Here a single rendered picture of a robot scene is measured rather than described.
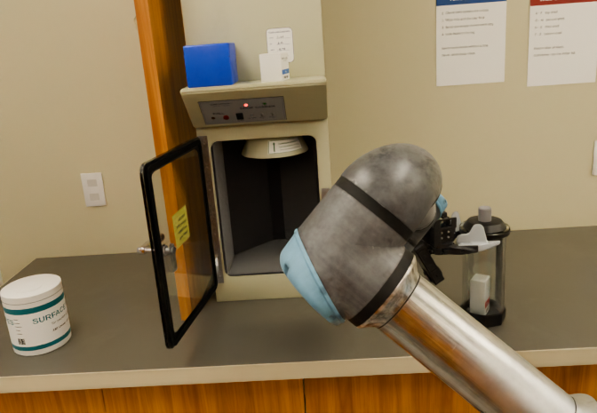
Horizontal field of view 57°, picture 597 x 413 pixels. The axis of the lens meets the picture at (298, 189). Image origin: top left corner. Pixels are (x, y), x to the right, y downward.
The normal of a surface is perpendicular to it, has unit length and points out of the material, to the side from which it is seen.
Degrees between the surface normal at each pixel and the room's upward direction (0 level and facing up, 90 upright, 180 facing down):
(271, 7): 90
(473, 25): 90
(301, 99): 135
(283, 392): 90
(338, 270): 76
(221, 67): 90
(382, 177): 51
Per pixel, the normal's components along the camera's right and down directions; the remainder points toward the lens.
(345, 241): -0.14, -0.10
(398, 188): 0.24, -0.22
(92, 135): -0.02, 0.27
